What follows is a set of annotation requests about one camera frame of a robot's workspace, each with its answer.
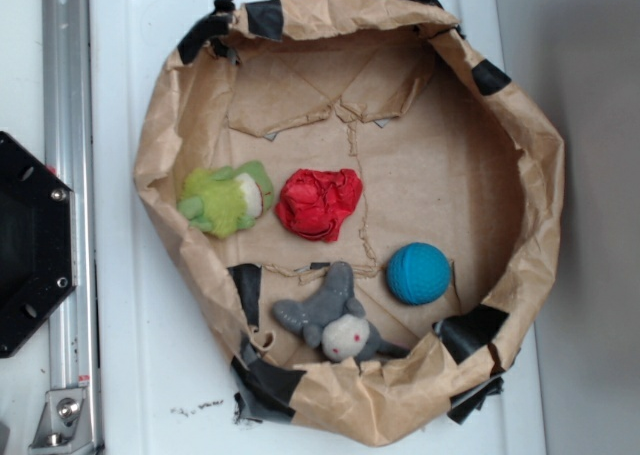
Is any metal corner bracket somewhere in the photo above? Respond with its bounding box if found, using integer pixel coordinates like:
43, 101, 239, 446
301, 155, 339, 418
28, 387, 92, 454

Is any brown paper bag bin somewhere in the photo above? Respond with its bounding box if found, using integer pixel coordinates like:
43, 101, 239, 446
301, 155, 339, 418
134, 0, 564, 446

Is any blue dimpled ball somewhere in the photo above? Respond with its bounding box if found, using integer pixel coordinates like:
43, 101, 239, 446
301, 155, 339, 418
386, 243, 452, 305

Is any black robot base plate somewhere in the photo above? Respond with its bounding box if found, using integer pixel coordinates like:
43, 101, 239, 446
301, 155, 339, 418
1, 132, 76, 359

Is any green plush animal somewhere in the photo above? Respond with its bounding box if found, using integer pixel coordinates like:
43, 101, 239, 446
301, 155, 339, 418
177, 160, 274, 239

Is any aluminum extrusion rail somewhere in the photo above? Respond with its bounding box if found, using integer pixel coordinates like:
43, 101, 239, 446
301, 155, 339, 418
43, 0, 104, 454

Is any red crumpled paper ball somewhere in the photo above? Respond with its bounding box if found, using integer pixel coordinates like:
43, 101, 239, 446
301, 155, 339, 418
274, 169, 363, 242

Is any gray plush animal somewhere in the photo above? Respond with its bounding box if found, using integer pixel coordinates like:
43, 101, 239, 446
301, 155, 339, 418
272, 261, 409, 363

